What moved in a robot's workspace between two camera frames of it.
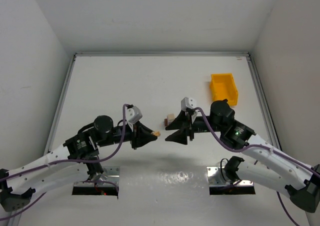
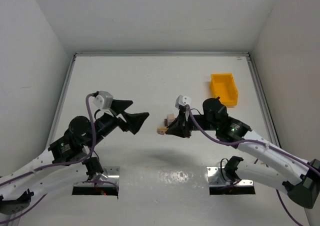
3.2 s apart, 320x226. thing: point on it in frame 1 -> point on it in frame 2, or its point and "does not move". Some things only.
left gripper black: [135, 136] -> [120, 120]
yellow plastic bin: [222, 86] does not move
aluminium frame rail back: [163, 54] does not move
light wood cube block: [171, 117] does not move
